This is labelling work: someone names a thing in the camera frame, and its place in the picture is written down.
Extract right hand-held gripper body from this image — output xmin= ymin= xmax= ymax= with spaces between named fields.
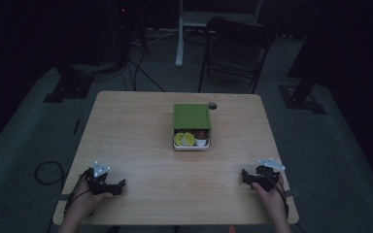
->
xmin=252 ymin=157 xmax=287 ymax=192

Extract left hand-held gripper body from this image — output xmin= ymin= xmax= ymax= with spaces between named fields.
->
xmin=85 ymin=160 xmax=119 ymax=197

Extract green box sleeve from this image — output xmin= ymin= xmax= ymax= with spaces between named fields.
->
xmin=172 ymin=103 xmax=213 ymax=131

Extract person's left hand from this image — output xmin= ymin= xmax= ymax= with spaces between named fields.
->
xmin=65 ymin=176 xmax=115 ymax=224

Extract person's right hand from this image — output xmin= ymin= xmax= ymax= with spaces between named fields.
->
xmin=252 ymin=174 xmax=288 ymax=221

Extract pile of coffee capsules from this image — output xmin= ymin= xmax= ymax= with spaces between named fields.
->
xmin=173 ymin=129 xmax=209 ymax=148

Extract black stand base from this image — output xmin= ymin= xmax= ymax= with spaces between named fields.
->
xmin=43 ymin=64 xmax=95 ymax=104
xmin=278 ymin=84 xmax=327 ymax=115

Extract black folding chair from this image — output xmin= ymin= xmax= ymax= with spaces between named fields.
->
xmin=197 ymin=17 xmax=277 ymax=95

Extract dark equipment rack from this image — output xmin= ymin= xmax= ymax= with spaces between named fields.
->
xmin=96 ymin=0 xmax=150 ymax=67

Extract left hand-held gripper cable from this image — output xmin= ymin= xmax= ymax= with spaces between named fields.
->
xmin=63 ymin=173 xmax=91 ymax=216

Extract hand-held gripper cable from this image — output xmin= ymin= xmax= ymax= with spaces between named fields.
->
xmin=265 ymin=168 xmax=290 ymax=218
xmin=63 ymin=173 xmax=91 ymax=216

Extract right hand-held gripper cable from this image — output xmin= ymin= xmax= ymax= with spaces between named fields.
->
xmin=265 ymin=168 xmax=290 ymax=218

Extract black looped floor cable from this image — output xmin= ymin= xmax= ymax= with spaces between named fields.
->
xmin=34 ymin=160 xmax=66 ymax=186

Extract black floor cables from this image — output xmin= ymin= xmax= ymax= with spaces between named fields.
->
xmin=122 ymin=42 xmax=166 ymax=93

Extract white floor cable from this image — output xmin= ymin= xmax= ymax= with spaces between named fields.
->
xmin=132 ymin=28 xmax=180 ymax=46

